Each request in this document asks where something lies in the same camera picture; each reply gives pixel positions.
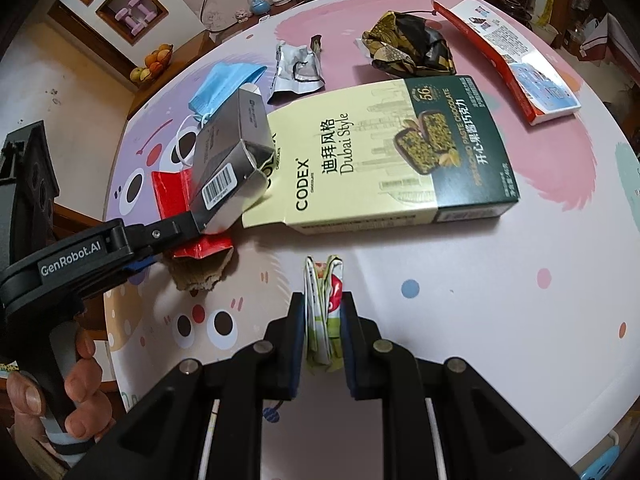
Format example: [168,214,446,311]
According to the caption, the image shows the red paper box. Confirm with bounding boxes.
[151,168,233,261]

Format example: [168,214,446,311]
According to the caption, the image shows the green white carton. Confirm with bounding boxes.
[303,255,344,372]

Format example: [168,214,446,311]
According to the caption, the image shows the grey barcode carton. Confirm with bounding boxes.
[189,84,276,234]

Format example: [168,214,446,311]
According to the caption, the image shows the blue face mask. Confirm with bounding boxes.
[189,63,267,126]

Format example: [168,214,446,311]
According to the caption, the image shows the silver foil wrapper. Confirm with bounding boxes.
[268,35,326,104]

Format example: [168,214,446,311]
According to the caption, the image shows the black gold wrapper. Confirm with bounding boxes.
[361,11,457,78]

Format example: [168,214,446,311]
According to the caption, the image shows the torn brown cardboard piece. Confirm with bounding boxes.
[164,248,234,292]

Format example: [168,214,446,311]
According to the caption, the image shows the wooden tv cabinet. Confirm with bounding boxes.
[124,0,507,122]

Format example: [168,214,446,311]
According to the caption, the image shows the fruit bowl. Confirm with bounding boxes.
[129,44,174,86]

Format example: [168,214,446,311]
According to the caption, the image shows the yellow green chocolate box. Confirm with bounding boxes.
[242,76,520,234]

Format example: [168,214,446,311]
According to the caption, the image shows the pink dumbbells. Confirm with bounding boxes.
[115,0,157,36]

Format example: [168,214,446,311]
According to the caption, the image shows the blue teapot ornament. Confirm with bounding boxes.
[248,0,270,16]

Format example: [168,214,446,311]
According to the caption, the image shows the blue plastic stool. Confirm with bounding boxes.
[579,445,620,480]

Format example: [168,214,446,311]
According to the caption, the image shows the red white flat box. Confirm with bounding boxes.
[433,0,580,126]

